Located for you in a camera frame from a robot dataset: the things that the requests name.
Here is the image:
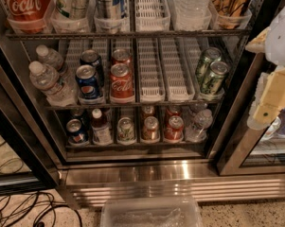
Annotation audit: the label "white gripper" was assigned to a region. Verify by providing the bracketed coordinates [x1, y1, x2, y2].
[245, 27, 285, 130]

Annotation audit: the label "green 7up can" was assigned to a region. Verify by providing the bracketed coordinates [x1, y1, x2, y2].
[117, 117, 135, 142]

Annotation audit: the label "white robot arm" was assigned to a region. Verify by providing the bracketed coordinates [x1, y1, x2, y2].
[245, 7, 285, 130]

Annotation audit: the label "rear green can middle shelf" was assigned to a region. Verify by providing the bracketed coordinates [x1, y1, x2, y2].
[195, 47, 222, 83]

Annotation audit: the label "green can shelf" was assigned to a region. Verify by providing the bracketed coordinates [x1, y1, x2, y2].
[195, 47, 222, 83]
[200, 61, 229, 95]

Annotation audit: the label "front green can middle shelf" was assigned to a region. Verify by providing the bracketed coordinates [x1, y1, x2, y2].
[200, 61, 229, 95]

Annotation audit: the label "white can behind glass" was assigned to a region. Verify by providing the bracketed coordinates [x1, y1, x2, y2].
[261, 117, 281, 141]

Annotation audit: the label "clear water bottle bottom shelf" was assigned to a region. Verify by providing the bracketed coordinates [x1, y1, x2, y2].
[186, 109, 213, 143]

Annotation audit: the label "right glass fridge door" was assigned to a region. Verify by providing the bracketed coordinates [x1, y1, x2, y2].
[217, 53, 285, 175]

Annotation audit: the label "rear red can bottom shelf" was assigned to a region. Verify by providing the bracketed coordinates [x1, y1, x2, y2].
[165, 105, 182, 120]

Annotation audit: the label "red can shelf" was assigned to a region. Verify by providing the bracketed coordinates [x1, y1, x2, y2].
[164, 115, 184, 141]
[165, 105, 182, 120]

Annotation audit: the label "white empty tray top shelf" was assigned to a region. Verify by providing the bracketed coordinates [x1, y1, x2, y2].
[134, 0, 170, 31]

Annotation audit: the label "front red can bottom shelf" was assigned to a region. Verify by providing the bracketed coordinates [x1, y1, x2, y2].
[164, 115, 184, 141]

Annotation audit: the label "rear orange can bottom shelf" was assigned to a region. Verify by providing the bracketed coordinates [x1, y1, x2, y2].
[141, 106, 155, 120]

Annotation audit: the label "orange can shelf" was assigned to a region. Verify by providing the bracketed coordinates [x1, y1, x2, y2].
[141, 106, 155, 120]
[142, 116, 159, 140]

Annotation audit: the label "front orange can bottom shelf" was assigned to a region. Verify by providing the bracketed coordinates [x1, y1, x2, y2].
[142, 116, 159, 140]

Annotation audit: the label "rear Coca-Cola can middle shelf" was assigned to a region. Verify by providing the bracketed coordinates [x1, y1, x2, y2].
[112, 48, 133, 67]

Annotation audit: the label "coca-cola can shelf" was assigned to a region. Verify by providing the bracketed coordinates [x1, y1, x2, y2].
[110, 63, 134, 99]
[112, 48, 133, 67]

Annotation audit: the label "front Coca-Cola can middle shelf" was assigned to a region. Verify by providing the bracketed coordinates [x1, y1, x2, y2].
[110, 63, 134, 99]

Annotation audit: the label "rear Pepsi can middle shelf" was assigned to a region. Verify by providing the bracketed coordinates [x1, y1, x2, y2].
[80, 49, 104, 87]

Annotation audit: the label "pepsi can shelf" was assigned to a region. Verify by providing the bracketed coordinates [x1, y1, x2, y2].
[80, 49, 104, 87]
[76, 64, 102, 99]
[66, 119, 88, 145]

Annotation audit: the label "front Pepsi can middle shelf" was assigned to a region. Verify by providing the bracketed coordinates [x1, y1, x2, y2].
[76, 64, 102, 99]

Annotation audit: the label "Pepsi can bottom shelf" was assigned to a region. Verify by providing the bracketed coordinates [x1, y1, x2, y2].
[66, 119, 88, 145]

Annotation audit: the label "rear water bottle middle shelf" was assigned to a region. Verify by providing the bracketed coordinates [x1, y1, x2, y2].
[36, 44, 68, 77]

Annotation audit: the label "front water bottle middle shelf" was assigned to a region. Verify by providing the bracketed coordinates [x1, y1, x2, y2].
[28, 61, 77, 107]

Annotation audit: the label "left open fridge door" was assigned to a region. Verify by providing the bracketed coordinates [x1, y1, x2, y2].
[0, 48, 59, 196]

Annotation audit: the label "amber tea bottle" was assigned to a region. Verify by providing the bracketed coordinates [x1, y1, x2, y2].
[209, 0, 252, 29]

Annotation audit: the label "clear large water bottle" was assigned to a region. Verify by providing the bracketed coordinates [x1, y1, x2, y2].
[171, 0, 214, 21]

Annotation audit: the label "white empty tray right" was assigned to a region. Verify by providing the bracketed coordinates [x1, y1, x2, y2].
[159, 38, 195, 102]

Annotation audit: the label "white empty tray left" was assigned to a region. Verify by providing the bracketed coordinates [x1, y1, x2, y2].
[136, 38, 166, 103]

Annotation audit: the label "silver blue large bottle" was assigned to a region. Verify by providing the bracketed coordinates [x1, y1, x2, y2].
[96, 0, 126, 20]

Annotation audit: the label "small dark juice bottle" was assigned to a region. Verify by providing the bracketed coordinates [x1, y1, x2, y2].
[91, 109, 112, 146]

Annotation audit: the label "green labelled large bottle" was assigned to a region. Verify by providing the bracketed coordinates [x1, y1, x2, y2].
[56, 0, 89, 20]

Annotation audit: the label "clear plastic bin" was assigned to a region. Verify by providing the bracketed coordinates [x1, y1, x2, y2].
[100, 197, 204, 227]

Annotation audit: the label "large Coca-Cola bottle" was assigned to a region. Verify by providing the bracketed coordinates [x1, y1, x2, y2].
[4, 0, 51, 34]

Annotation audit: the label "black cables on floor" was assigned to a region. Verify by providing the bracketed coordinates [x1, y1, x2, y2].
[0, 141, 83, 227]

